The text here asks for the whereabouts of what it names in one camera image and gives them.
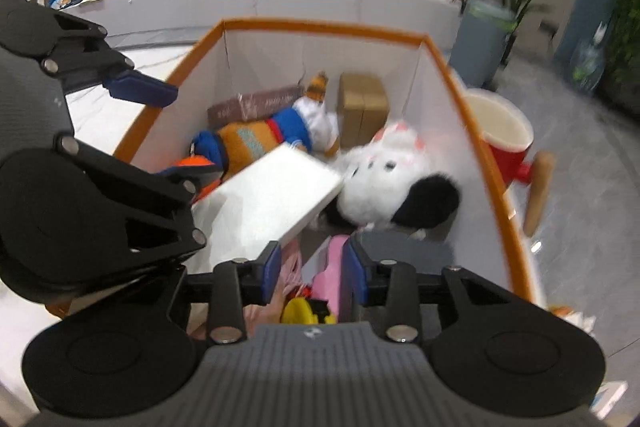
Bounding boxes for yellow tape measure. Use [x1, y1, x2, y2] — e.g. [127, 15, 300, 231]
[279, 297, 339, 326]

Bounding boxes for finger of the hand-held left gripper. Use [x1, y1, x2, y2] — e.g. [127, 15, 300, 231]
[56, 134, 207, 264]
[42, 9, 178, 106]

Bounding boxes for clear water bottle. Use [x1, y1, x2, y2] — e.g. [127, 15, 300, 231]
[569, 21, 617, 96]

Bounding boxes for grey trash bin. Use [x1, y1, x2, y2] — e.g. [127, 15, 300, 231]
[449, 0, 517, 90]

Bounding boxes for brown printed card box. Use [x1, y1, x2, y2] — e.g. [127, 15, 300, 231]
[207, 84, 307, 128]

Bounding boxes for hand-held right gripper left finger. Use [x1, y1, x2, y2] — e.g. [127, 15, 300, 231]
[165, 241, 282, 345]

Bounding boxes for dark grey square box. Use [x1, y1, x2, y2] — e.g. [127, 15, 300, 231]
[350, 229, 452, 309]

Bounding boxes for potted long leaf plant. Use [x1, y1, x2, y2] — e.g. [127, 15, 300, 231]
[492, 0, 552, 68]

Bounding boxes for orange storage box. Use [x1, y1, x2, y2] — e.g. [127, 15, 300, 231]
[45, 18, 547, 319]

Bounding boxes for orange blue plush toy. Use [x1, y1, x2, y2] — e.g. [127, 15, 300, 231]
[159, 72, 344, 188]

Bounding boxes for pink card wallet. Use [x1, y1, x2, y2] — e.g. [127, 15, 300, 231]
[311, 234, 352, 319]

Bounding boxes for brown cardboard box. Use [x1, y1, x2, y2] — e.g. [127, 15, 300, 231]
[337, 73, 391, 148]

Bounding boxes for white foam block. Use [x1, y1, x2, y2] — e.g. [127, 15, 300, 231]
[192, 143, 344, 289]

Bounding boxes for marble television console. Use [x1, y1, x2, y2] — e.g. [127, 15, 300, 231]
[59, 0, 464, 58]

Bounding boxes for small pink backpack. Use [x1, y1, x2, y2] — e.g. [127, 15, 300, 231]
[189, 241, 304, 341]

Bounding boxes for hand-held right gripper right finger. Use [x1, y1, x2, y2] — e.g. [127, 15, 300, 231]
[347, 237, 521, 344]

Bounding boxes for white plush toy black ears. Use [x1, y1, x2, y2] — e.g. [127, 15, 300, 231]
[319, 119, 462, 241]

